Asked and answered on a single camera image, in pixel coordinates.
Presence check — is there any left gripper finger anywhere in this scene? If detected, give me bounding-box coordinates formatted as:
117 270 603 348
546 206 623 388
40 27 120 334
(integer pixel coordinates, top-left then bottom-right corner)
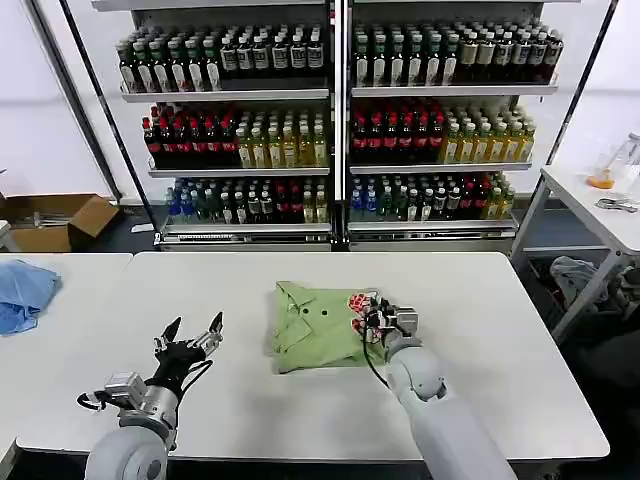
192 312 225 351
153 316 182 354

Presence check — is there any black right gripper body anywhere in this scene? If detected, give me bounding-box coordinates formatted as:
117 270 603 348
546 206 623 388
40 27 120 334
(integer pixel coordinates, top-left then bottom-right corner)
365 298 401 344

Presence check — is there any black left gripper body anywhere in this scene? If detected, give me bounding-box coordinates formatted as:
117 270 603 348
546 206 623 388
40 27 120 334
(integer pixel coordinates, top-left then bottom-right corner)
149 339 207 399

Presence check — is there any green polo shirt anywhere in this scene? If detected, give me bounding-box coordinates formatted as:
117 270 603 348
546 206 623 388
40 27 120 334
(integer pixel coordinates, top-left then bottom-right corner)
262 280 396 375

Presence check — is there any blue cloth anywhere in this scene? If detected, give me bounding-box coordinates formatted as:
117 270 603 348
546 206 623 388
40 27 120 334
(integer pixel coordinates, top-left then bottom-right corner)
0 258 63 337

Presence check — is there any brown cardboard box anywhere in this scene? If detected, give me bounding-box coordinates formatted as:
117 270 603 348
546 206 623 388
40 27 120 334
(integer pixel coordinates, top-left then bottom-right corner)
0 193 121 254

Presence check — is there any shelf rack with bottles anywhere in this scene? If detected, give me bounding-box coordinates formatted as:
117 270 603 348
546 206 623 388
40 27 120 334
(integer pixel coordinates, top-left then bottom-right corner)
92 0 342 252
342 0 584 252

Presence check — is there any grey clothes pile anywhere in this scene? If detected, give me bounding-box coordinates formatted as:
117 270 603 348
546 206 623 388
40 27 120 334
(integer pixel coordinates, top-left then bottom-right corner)
548 255 640 315

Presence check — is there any white side table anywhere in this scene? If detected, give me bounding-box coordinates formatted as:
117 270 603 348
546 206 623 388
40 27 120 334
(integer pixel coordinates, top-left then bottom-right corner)
509 164 640 346

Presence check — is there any small metal tool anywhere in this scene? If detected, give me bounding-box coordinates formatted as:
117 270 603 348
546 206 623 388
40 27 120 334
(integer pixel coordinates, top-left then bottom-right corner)
596 197 639 215

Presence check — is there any glass flask with orange liquid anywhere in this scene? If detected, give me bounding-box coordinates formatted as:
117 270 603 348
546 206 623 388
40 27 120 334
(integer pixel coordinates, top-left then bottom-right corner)
585 132 640 190

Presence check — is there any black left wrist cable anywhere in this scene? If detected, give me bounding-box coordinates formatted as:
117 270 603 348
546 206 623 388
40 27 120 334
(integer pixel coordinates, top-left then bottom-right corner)
77 358 214 412

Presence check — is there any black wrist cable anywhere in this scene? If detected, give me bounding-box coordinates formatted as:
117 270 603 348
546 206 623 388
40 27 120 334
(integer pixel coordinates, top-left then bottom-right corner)
77 358 214 412
361 323 392 390

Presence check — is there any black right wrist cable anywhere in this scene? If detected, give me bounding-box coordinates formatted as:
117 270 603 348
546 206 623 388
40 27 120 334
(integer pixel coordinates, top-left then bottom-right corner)
361 323 392 390

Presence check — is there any black frame pole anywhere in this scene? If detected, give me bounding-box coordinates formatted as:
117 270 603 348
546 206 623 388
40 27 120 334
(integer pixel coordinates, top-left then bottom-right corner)
29 0 124 202
58 0 164 239
546 0 620 166

